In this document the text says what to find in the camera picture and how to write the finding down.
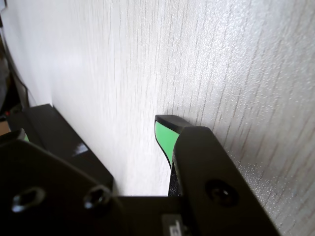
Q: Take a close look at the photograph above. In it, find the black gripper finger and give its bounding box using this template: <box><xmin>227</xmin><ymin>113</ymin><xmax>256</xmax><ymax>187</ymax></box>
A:
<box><xmin>154</xmin><ymin>114</ymin><xmax>281</xmax><ymax>236</ymax></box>
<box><xmin>0</xmin><ymin>127</ymin><xmax>130</xmax><ymax>236</ymax></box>

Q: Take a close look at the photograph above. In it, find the black cardboard box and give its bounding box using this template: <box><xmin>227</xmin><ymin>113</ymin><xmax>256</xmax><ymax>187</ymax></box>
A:
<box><xmin>9</xmin><ymin>104</ymin><xmax>114</xmax><ymax>197</ymax></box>

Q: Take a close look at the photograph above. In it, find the large brown cardboard box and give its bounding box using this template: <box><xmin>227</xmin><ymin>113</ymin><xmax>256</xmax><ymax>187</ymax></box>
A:
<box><xmin>0</xmin><ymin>120</ymin><xmax>12</xmax><ymax>136</ymax></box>

